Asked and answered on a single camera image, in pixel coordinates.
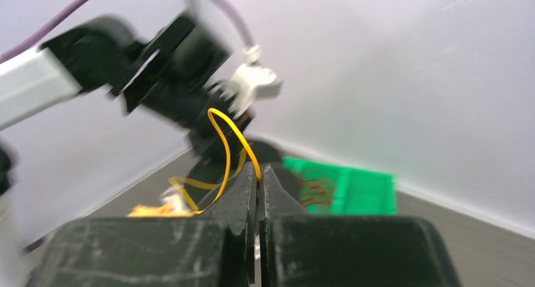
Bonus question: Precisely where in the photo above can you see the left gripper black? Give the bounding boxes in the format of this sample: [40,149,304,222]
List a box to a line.
[122,11,234,151]

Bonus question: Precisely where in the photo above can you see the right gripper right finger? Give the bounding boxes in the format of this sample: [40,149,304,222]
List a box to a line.
[258,165,460,286]

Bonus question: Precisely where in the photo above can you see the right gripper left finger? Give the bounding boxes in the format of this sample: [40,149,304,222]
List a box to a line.
[29,169,257,286]

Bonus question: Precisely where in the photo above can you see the yellow wire bundle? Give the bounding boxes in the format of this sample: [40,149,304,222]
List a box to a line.
[168,107,263,216]

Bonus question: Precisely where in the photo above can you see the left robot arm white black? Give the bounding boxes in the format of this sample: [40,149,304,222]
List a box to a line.
[1,12,233,143]

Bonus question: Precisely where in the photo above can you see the yellow snack bag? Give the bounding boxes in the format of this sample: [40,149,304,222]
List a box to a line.
[127,187,197,218]

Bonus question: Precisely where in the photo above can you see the green three-compartment bin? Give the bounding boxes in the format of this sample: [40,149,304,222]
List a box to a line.
[283,156,398,215]

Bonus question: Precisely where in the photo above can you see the red wire bundle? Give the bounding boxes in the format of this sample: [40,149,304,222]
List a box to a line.
[299,170,338,208]

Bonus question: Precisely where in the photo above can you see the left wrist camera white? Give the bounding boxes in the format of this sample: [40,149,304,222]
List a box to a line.
[223,45,283,118]

